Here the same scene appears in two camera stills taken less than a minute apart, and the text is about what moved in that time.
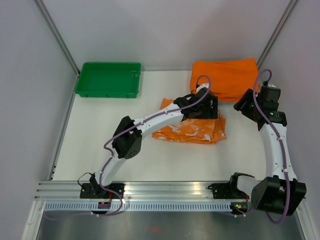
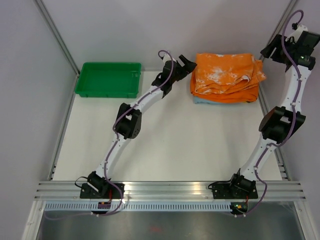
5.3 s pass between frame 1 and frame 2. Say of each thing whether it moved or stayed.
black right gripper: moved
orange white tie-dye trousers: moved
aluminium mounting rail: stayed
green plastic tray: stayed
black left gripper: moved
